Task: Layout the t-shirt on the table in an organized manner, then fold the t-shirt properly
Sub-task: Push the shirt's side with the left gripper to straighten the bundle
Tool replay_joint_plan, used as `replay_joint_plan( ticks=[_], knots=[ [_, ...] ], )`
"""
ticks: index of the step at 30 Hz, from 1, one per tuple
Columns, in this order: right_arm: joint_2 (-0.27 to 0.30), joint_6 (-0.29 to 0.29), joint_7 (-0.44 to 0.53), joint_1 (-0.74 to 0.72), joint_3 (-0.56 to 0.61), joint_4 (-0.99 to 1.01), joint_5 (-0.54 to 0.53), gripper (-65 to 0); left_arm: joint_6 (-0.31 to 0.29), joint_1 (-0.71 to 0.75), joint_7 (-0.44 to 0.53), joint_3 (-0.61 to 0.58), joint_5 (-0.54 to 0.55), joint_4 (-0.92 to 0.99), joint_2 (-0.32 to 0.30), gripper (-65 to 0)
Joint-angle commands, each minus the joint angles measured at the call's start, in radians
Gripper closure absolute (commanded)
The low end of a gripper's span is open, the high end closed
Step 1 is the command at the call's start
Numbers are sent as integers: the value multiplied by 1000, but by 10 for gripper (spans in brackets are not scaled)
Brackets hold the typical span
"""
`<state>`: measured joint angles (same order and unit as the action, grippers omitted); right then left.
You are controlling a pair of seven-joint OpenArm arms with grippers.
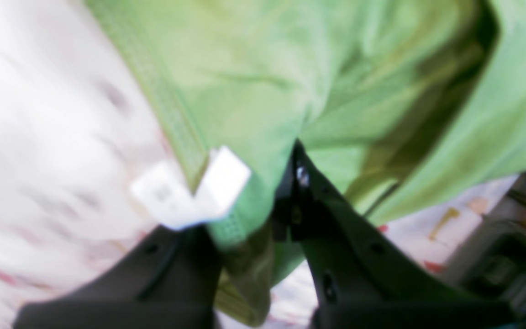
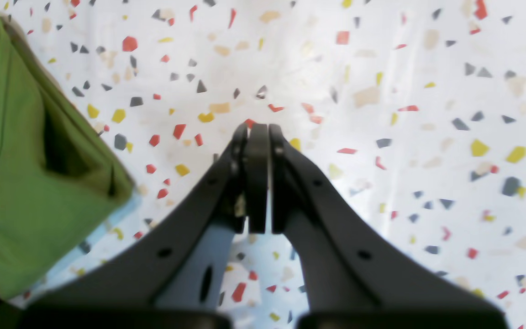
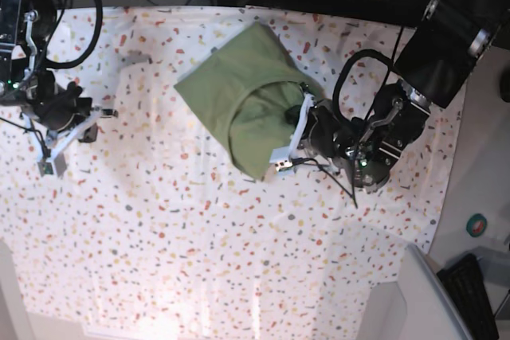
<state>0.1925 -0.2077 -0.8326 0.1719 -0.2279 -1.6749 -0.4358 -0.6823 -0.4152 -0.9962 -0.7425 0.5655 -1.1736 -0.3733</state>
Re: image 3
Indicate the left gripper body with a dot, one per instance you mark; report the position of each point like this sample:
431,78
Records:
326,134

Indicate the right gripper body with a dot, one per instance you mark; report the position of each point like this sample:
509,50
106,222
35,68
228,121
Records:
56,113

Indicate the green t-shirt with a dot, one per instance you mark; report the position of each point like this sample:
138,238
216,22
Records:
241,93

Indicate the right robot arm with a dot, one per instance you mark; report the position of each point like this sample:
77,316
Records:
27,79

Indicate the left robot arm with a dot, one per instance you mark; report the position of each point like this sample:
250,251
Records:
444,50

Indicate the terrazzo pattern tablecloth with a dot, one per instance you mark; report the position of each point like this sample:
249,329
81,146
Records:
153,233

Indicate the green tape roll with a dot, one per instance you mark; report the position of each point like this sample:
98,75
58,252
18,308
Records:
476,225

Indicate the black keyboard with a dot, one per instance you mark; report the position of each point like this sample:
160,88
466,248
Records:
464,284

